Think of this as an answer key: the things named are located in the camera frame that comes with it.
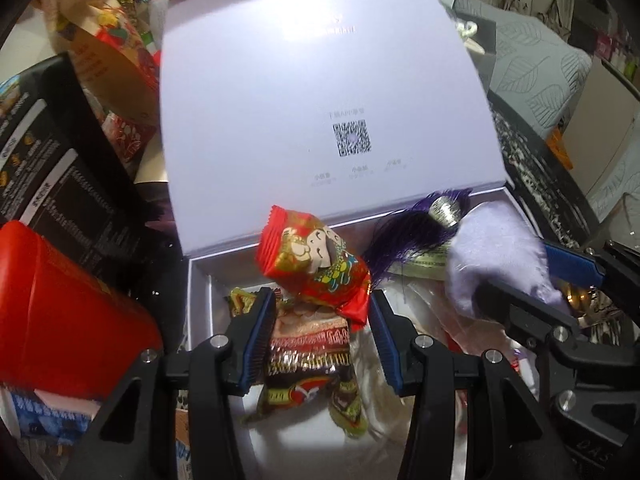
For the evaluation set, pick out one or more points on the red figure candy packet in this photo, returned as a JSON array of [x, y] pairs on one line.
[[310, 260]]

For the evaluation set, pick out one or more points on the red printed gift bag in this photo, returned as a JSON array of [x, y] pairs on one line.
[[100, 60]]

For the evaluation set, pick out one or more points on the blue white box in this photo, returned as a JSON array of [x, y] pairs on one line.
[[50, 410]]

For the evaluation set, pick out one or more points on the row of bottles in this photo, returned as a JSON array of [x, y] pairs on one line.
[[617, 50]]

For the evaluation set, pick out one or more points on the near grey chair cover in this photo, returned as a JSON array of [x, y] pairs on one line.
[[615, 180]]

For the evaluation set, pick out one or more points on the green white packet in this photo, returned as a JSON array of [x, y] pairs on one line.
[[425, 265]]

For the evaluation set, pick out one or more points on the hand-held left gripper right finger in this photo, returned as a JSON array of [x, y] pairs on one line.
[[385, 350]]

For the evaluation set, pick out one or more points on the gold green candy packet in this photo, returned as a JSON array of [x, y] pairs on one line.
[[350, 407]]

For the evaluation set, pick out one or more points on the lavender gift box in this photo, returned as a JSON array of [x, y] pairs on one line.
[[325, 85]]

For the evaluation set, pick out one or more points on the grey chair cover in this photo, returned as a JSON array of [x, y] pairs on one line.
[[535, 60], [615, 180]]

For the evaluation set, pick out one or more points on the red gold candy packet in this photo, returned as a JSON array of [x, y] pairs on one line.
[[310, 355]]

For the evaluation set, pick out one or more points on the orange bag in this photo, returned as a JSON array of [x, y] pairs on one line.
[[560, 147]]

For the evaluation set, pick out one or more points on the red plastic stool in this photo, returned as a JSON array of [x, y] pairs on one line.
[[65, 310]]

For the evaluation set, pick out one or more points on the far grey chair cover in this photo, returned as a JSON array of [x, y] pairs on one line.
[[535, 60]]

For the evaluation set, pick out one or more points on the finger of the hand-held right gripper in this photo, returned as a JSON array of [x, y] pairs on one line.
[[525, 317], [575, 262]]

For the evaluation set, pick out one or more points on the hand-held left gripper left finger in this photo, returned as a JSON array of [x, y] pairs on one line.
[[255, 345]]

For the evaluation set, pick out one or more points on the brown red candy packet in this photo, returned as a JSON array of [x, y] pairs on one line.
[[295, 395]]

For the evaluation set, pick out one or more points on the purple sachet with tassel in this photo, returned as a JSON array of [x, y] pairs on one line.
[[495, 255]]

